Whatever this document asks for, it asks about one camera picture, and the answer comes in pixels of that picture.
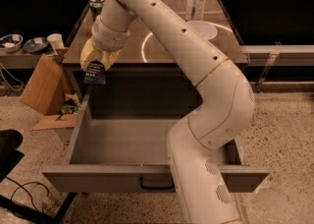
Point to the dark blue plate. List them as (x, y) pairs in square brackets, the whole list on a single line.
[(36, 45)]

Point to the white paper cup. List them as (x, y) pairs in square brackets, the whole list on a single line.
[(56, 41)]

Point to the black chair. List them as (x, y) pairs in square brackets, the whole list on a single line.
[(10, 140)]

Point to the blue patterned bowl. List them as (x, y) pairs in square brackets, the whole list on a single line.
[(11, 43)]

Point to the green soda can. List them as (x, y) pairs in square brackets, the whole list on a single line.
[(96, 7)]

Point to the white ceramic bowl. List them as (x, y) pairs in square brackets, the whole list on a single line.
[(205, 29)]

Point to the black drawer handle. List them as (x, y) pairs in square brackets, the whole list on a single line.
[(153, 185)]

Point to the green snack package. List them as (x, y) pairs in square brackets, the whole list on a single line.
[(69, 109)]

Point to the dark blue rxbar wrapper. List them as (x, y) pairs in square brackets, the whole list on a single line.
[(95, 73)]

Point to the open grey top drawer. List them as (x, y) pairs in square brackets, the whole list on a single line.
[(109, 152)]

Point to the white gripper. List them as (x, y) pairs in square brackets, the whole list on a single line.
[(109, 38)]

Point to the flat cardboard piece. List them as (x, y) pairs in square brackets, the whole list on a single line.
[(56, 122)]

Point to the low grey shelf bench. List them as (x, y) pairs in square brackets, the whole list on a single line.
[(22, 60)]

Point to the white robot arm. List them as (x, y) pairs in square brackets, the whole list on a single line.
[(227, 107)]

